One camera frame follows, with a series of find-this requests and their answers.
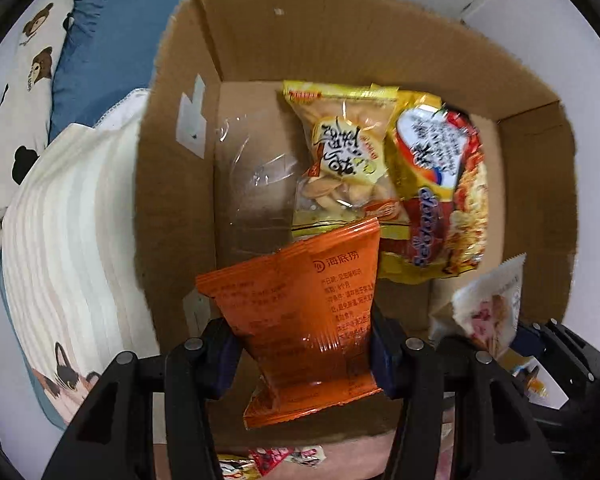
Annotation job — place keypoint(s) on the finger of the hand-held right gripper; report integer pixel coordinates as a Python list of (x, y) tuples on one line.
[(527, 342), (570, 350)]

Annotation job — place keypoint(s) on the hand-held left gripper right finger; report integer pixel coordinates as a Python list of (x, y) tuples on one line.
[(382, 366)]

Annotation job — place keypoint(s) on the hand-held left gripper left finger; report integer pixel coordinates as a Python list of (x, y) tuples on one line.
[(224, 366)]

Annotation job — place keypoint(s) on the small white snack packet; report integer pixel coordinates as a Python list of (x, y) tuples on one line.
[(485, 310)]

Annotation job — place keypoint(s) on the cardboard box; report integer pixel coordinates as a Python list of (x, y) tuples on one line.
[(180, 210)]

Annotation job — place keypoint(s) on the white orange snack packet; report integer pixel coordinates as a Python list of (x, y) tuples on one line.
[(542, 385)]

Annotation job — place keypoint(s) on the small yellow snack packet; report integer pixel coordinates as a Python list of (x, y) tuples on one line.
[(234, 469)]

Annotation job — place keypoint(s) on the red white snack packet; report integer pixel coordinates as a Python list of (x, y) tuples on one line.
[(285, 460)]

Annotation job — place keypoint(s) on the red yellow noodle packet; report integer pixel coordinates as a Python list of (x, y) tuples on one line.
[(445, 200)]

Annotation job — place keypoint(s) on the yellow biscuit packet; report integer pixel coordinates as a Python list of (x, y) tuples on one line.
[(345, 160)]

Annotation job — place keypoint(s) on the bear print pillow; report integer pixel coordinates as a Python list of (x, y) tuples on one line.
[(25, 85)]

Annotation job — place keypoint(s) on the blue bed sheet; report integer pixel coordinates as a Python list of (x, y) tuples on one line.
[(120, 35)]

